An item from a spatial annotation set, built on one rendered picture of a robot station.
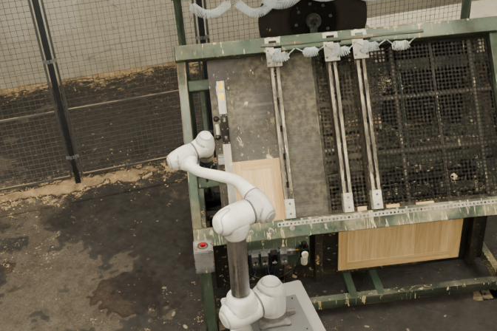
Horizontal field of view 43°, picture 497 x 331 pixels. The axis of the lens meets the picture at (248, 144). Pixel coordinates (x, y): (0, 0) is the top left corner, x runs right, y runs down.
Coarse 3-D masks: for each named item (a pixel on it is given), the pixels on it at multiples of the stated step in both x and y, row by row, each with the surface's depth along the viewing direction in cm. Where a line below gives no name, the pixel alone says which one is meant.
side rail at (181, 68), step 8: (176, 64) 418; (184, 64) 418; (184, 72) 417; (184, 80) 417; (184, 88) 417; (184, 96) 416; (184, 104) 416; (184, 112) 415; (184, 120) 415; (184, 128) 415; (184, 136) 414; (192, 136) 415; (184, 144) 414; (192, 176) 412; (192, 184) 412; (192, 192) 411; (192, 200) 411; (192, 208) 411; (192, 216) 410; (200, 216) 411; (192, 224) 410; (200, 224) 410
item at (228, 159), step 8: (224, 88) 419; (224, 96) 418; (224, 104) 418; (224, 112) 418; (224, 144) 416; (224, 152) 415; (224, 160) 415; (232, 168) 415; (232, 192) 414; (232, 200) 413
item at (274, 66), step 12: (276, 48) 403; (276, 60) 406; (276, 72) 419; (276, 84) 421; (276, 96) 417; (276, 108) 416; (276, 120) 416; (276, 132) 422; (288, 156) 414; (288, 168) 413; (288, 180) 413; (288, 192) 416; (288, 204) 411; (288, 216) 411
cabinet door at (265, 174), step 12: (240, 168) 417; (252, 168) 418; (264, 168) 418; (276, 168) 418; (252, 180) 417; (264, 180) 418; (276, 180) 418; (264, 192) 417; (276, 192) 417; (276, 204) 416; (276, 216) 416
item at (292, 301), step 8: (288, 296) 374; (296, 296) 374; (288, 304) 368; (296, 304) 368; (296, 312) 363; (296, 320) 357; (304, 320) 357; (256, 328) 353; (272, 328) 352; (280, 328) 352; (288, 328) 352; (296, 328) 351; (304, 328) 351; (312, 328) 351
